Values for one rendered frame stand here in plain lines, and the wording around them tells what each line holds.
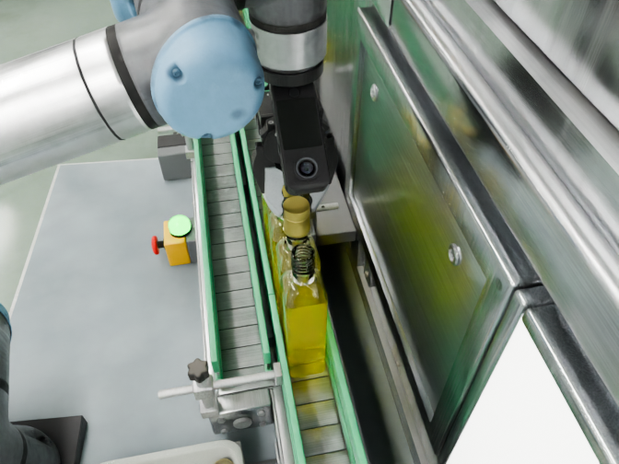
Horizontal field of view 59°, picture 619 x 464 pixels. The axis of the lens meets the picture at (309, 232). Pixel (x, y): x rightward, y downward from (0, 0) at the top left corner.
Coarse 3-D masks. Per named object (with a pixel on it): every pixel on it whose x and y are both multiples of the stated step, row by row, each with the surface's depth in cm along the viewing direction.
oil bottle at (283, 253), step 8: (280, 240) 75; (312, 240) 74; (280, 248) 74; (288, 248) 73; (280, 256) 73; (288, 256) 72; (280, 264) 73; (288, 264) 72; (320, 264) 74; (280, 272) 74; (280, 296) 81; (280, 304) 83; (280, 312) 86
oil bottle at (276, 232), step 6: (270, 216) 78; (276, 216) 77; (270, 222) 78; (276, 222) 76; (282, 222) 76; (270, 228) 78; (276, 228) 76; (282, 228) 76; (270, 234) 80; (276, 234) 76; (282, 234) 76; (270, 240) 82; (276, 240) 77; (276, 270) 82; (276, 276) 83; (276, 282) 84; (276, 288) 85; (276, 294) 87; (276, 300) 88
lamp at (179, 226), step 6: (174, 216) 111; (180, 216) 110; (174, 222) 109; (180, 222) 109; (186, 222) 110; (174, 228) 109; (180, 228) 109; (186, 228) 110; (174, 234) 110; (180, 234) 109; (186, 234) 110
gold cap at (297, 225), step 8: (288, 200) 69; (296, 200) 69; (304, 200) 69; (288, 208) 68; (296, 208) 68; (304, 208) 68; (288, 216) 68; (296, 216) 67; (304, 216) 68; (288, 224) 69; (296, 224) 68; (304, 224) 69; (288, 232) 70; (296, 232) 69; (304, 232) 70
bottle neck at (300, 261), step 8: (296, 248) 66; (304, 248) 67; (312, 248) 66; (296, 256) 65; (304, 256) 68; (312, 256) 65; (296, 264) 66; (304, 264) 65; (312, 264) 66; (296, 272) 67; (304, 272) 67; (312, 272) 68; (296, 280) 68; (304, 280) 68; (312, 280) 69
